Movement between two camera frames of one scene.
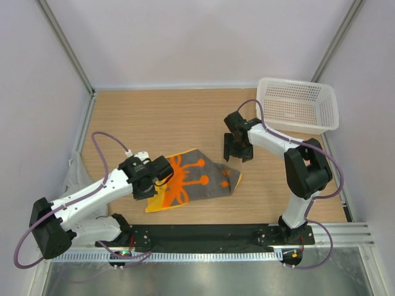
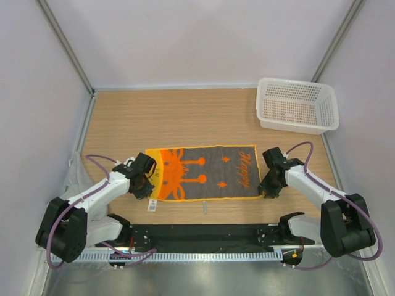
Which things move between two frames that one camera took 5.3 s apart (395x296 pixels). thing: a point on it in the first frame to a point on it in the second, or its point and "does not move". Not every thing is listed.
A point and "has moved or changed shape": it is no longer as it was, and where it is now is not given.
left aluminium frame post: [62, 38] does not move
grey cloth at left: [78, 177] does not move
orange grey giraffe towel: [197, 176] has moved or changed shape
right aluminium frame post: [342, 33] does not move
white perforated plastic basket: [298, 106] does not move
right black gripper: [227, 145] to [271, 192]
